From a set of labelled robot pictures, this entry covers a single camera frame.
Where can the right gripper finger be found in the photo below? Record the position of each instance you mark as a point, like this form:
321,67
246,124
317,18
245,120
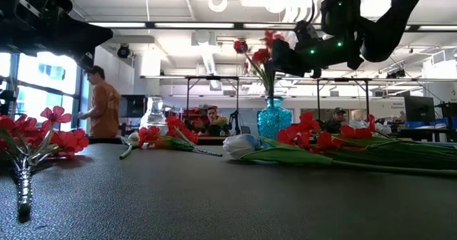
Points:
280,58

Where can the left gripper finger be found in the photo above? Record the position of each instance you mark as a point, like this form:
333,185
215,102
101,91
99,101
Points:
87,60
82,36

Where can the small red flower stem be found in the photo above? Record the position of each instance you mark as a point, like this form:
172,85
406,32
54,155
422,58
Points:
260,56

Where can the large red flower bunch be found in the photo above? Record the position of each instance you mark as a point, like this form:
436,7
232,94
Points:
308,122

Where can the white blossom flower stem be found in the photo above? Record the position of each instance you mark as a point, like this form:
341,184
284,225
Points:
134,137

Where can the white tulip with green leaves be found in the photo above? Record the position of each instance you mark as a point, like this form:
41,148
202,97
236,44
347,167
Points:
239,145

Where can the red flower stem thin fronds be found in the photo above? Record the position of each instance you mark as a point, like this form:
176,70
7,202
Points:
175,123
55,115

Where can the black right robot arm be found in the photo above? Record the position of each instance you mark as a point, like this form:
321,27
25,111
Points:
385,25

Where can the blue glass vase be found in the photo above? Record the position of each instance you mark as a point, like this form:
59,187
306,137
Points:
274,120

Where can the clear glass vase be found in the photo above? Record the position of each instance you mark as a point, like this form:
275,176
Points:
154,116

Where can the person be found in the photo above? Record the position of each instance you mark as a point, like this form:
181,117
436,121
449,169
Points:
213,114
105,108
337,120

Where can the black computer monitor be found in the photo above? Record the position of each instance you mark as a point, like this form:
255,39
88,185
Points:
419,108

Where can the blue storage bin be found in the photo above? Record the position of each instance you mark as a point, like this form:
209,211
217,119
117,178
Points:
442,123

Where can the black ceiling camera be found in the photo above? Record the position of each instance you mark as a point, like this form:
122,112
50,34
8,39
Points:
123,51

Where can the black metal workbench frame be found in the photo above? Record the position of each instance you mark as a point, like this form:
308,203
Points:
188,100
318,100

